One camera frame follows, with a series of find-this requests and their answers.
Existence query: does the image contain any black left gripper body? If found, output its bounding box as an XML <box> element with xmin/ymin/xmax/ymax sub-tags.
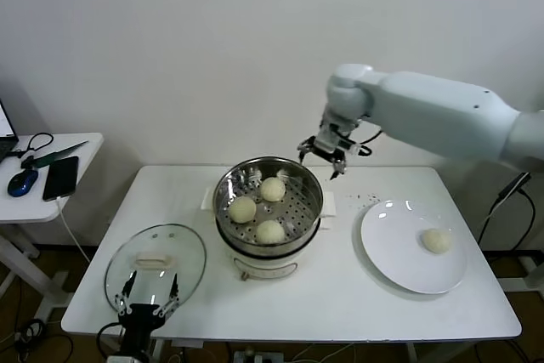
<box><xmin>119</xmin><ymin>303</ymin><xmax>167</xmax><ymax>356</ymax></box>

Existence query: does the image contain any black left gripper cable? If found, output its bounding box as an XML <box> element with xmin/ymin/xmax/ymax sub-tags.
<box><xmin>97</xmin><ymin>322</ymin><xmax>125</xmax><ymax>355</ymax></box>

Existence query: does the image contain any white steamed baozi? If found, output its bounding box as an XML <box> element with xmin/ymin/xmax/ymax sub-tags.
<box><xmin>228</xmin><ymin>196</ymin><xmax>258</xmax><ymax>224</ymax></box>
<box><xmin>255</xmin><ymin>219</ymin><xmax>286</xmax><ymax>246</ymax></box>
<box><xmin>419</xmin><ymin>227</ymin><xmax>454</xmax><ymax>255</ymax></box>
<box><xmin>259</xmin><ymin>177</ymin><xmax>286</xmax><ymax>202</ymax></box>

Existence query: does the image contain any small white side table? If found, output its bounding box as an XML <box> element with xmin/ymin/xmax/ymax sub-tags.
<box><xmin>0</xmin><ymin>132</ymin><xmax>105</xmax><ymax>321</ymax></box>

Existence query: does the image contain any white electric cooker base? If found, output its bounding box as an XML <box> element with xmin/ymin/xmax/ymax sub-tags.
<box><xmin>199</xmin><ymin>186</ymin><xmax>337</xmax><ymax>283</ymax></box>

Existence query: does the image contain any white phone charging cable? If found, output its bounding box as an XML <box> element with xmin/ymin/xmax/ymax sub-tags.
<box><xmin>54</xmin><ymin>197</ymin><xmax>93</xmax><ymax>264</ymax></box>

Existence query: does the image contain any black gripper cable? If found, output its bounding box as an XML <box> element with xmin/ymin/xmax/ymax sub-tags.
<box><xmin>97</xmin><ymin>322</ymin><xmax>125</xmax><ymax>355</ymax></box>
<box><xmin>356</xmin><ymin>127</ymin><xmax>386</xmax><ymax>156</ymax></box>

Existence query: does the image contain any round glass pot lid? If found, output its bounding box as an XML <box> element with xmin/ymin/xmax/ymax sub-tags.
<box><xmin>104</xmin><ymin>223</ymin><xmax>207</xmax><ymax>317</ymax></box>

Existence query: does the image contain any black power cable with adapter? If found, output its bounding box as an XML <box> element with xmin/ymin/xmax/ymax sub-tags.
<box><xmin>475</xmin><ymin>171</ymin><xmax>536</xmax><ymax>253</ymax></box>

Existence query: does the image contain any black smartphone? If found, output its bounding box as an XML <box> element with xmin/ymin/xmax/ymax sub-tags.
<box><xmin>41</xmin><ymin>156</ymin><xmax>80</xmax><ymax>202</ymax></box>

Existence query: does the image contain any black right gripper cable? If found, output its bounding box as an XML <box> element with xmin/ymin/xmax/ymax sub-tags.
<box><xmin>356</xmin><ymin>127</ymin><xmax>386</xmax><ymax>156</ymax></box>

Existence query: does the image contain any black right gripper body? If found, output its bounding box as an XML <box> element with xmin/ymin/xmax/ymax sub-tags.
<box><xmin>308</xmin><ymin>136</ymin><xmax>349</xmax><ymax>164</ymax></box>

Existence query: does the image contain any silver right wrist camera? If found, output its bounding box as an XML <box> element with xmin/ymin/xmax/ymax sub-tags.
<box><xmin>318</xmin><ymin>122</ymin><xmax>371</xmax><ymax>156</ymax></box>

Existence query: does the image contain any blue computer mouse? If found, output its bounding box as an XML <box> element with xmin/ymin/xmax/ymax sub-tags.
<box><xmin>6</xmin><ymin>169</ymin><xmax>38</xmax><ymax>199</ymax></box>

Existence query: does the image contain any large white round plate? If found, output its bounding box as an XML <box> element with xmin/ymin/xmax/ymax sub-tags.
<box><xmin>360</xmin><ymin>199</ymin><xmax>468</xmax><ymax>295</ymax></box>

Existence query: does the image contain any white desk with frame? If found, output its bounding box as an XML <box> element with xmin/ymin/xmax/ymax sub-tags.
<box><xmin>495</xmin><ymin>252</ymin><xmax>544</xmax><ymax>294</ymax></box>

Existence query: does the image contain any black laptop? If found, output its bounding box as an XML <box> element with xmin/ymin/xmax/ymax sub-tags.
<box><xmin>0</xmin><ymin>101</ymin><xmax>20</xmax><ymax>164</ymax></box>

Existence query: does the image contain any black lanyard loop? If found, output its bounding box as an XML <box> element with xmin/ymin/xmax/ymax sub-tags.
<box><xmin>8</xmin><ymin>133</ymin><xmax>54</xmax><ymax>160</ymax></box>

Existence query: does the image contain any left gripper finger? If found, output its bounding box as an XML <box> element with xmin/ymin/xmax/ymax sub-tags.
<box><xmin>113</xmin><ymin>269</ymin><xmax>138</xmax><ymax>317</ymax></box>
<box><xmin>153</xmin><ymin>273</ymin><xmax>182</xmax><ymax>319</ymax></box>

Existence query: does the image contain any black floor cable bundle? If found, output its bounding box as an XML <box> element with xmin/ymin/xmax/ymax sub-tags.
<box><xmin>12</xmin><ymin>319</ymin><xmax>76</xmax><ymax>363</ymax></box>

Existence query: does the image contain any perforated stainless steel steamer basket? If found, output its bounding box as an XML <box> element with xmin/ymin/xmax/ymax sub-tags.
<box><xmin>212</xmin><ymin>156</ymin><xmax>324</xmax><ymax>256</ymax></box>

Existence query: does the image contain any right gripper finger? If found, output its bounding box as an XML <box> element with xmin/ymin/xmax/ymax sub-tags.
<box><xmin>297</xmin><ymin>138</ymin><xmax>317</xmax><ymax>165</ymax></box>
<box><xmin>330</xmin><ymin>154</ymin><xmax>349</xmax><ymax>182</ymax></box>

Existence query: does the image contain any thin white cable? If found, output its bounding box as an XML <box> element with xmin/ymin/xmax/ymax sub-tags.
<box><xmin>484</xmin><ymin>172</ymin><xmax>532</xmax><ymax>222</ymax></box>

